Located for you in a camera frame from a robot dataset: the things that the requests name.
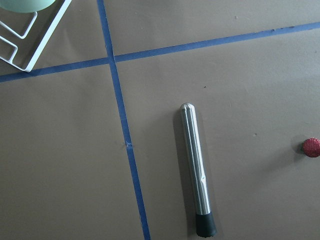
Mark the steel muddler black tip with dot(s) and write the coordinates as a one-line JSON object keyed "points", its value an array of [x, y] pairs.
{"points": [[204, 220]]}

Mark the red strawberry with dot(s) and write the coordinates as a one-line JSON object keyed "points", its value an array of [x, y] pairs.
{"points": [[311, 147]]}

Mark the white wire cup rack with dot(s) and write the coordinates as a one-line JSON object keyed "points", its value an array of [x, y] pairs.
{"points": [[23, 36]]}

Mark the mint green cup on rack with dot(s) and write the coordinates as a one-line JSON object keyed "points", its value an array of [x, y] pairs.
{"points": [[25, 6]]}

